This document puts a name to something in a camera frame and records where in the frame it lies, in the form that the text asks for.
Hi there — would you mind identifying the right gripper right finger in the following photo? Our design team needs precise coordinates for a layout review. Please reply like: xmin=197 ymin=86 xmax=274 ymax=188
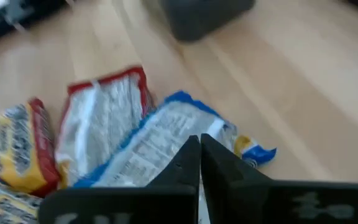
xmin=201 ymin=133 xmax=358 ymax=224

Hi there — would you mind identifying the blue Maruchan ramen pack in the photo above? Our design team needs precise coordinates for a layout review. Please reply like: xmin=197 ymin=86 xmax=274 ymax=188
xmin=73 ymin=90 xmax=278 ymax=189
xmin=0 ymin=174 xmax=43 ymax=224

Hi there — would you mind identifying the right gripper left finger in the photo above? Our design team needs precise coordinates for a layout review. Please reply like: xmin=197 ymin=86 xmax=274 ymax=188
xmin=39 ymin=135 xmax=201 ymax=224

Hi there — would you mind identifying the smoky dark plastic bin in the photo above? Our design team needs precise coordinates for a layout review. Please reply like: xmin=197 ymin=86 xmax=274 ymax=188
xmin=158 ymin=0 xmax=256 ymax=43

